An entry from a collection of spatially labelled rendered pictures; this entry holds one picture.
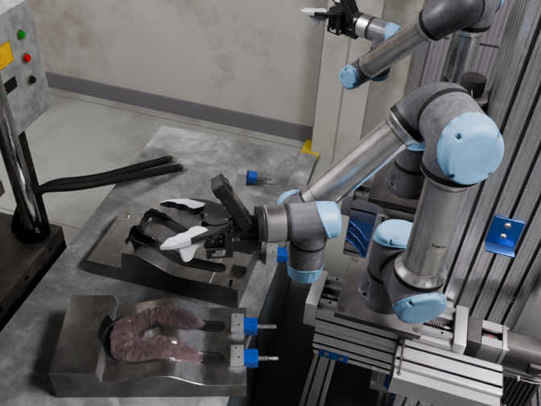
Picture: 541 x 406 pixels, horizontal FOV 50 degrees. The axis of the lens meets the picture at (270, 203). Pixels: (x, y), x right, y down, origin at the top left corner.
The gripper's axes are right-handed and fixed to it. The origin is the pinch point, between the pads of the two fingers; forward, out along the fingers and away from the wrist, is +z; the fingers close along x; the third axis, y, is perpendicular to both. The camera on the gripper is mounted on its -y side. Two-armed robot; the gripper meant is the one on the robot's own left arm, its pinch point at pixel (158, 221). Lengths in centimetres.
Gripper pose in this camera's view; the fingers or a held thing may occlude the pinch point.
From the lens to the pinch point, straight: 112.7
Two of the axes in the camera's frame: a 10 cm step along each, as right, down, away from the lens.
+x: -1.5, -5.3, 8.3
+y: -0.3, 8.4, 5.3
